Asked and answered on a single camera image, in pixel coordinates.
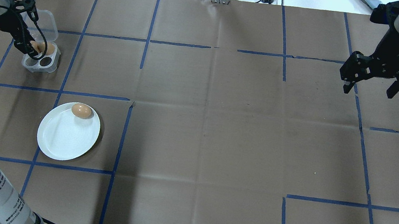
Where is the clear plastic egg box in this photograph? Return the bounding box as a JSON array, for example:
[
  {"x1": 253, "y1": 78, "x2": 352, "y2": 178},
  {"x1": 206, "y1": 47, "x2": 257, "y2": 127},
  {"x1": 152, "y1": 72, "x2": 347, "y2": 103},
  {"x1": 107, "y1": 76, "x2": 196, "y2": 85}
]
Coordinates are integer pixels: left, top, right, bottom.
[{"x1": 10, "y1": 6, "x2": 68, "y2": 77}]

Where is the white round plate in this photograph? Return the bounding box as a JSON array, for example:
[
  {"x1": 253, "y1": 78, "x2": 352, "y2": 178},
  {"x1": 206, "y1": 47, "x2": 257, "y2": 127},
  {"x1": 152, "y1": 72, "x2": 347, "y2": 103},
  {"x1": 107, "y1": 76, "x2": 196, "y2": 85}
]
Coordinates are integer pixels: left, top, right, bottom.
[{"x1": 34, "y1": 97, "x2": 104, "y2": 166}]

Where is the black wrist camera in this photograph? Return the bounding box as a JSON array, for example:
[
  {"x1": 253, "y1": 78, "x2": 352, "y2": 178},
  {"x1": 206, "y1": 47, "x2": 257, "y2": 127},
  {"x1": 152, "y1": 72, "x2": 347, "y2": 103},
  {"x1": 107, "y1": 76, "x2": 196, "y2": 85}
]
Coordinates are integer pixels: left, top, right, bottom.
[
  {"x1": 369, "y1": 0, "x2": 399, "y2": 28},
  {"x1": 1, "y1": 0, "x2": 38, "y2": 20}
]

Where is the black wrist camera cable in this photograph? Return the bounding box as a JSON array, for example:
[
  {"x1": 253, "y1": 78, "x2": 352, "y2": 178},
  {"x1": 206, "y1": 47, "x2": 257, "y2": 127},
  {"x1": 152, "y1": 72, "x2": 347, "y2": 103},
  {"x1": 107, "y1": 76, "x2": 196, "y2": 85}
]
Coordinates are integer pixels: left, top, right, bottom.
[{"x1": 20, "y1": 6, "x2": 55, "y2": 49}]

